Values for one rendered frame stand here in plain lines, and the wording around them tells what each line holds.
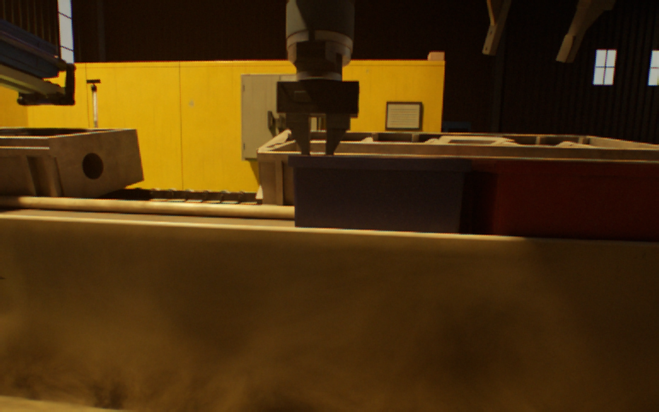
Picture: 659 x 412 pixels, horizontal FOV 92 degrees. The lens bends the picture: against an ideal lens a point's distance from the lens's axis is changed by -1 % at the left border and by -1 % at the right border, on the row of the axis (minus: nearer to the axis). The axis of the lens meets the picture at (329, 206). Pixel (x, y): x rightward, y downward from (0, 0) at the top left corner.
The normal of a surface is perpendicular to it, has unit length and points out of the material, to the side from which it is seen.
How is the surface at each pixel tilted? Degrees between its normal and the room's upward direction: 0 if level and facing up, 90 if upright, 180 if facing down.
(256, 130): 90
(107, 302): 92
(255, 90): 90
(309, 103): 90
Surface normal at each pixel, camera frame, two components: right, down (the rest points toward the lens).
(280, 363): -0.11, 0.11
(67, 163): 1.00, 0.04
